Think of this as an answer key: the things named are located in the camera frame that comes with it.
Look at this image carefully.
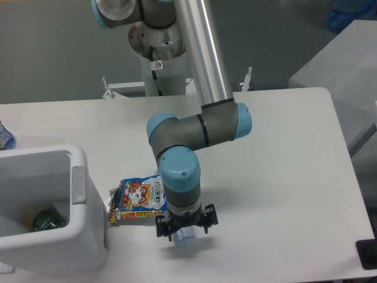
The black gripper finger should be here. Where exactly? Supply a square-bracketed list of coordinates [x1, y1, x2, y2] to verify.
[197, 204, 219, 234]
[155, 215, 177, 242]

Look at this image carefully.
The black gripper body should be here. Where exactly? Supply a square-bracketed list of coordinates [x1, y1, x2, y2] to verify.
[168, 207, 204, 233]

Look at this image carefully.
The clear plastic water bottle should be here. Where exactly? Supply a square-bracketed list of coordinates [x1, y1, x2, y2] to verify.
[154, 169, 197, 250]

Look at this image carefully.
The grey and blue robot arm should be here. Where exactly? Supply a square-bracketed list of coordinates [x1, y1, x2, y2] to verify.
[91, 1, 252, 245]

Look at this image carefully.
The white trash can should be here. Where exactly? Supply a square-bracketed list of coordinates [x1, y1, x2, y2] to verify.
[1, 144, 108, 273]

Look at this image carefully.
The blue snack bag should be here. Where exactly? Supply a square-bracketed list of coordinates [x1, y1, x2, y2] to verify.
[107, 174, 167, 223]

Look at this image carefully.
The silver clamp bolt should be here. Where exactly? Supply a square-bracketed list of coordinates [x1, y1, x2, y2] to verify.
[239, 66, 253, 92]

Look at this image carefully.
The black device at table edge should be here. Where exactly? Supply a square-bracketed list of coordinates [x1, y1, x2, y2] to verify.
[356, 239, 376, 270]

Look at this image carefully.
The blue labelled bottle at edge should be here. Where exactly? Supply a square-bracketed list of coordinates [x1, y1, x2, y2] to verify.
[0, 122, 16, 151]

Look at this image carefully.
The grey covered box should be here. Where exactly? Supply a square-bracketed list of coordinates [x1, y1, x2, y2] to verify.
[289, 20, 376, 156]

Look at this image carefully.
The blue bag in corner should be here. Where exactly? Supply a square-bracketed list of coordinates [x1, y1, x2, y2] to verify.
[327, 1, 376, 34]

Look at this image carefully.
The white pedestal base bracket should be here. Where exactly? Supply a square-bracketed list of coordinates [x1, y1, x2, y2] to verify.
[102, 77, 197, 99]

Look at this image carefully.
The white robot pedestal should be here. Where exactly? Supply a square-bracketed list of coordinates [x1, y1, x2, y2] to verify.
[128, 22, 187, 97]

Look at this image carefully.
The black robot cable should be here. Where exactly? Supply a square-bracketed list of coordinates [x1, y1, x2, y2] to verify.
[149, 46, 164, 97]

